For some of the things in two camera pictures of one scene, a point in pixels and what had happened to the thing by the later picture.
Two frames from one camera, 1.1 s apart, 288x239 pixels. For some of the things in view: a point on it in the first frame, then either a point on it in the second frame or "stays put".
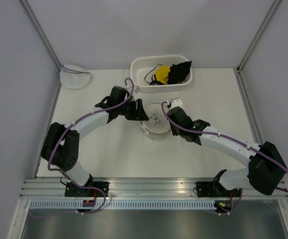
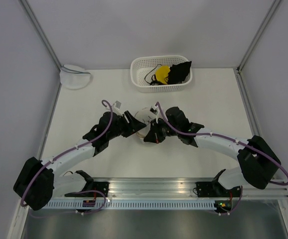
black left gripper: (139, 114) to (134, 125)
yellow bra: (162, 72) stays put
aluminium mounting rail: (137, 188) stays put
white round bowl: (73, 76) stays put
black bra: (178, 73) stays put
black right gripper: (174, 131) to (154, 136)
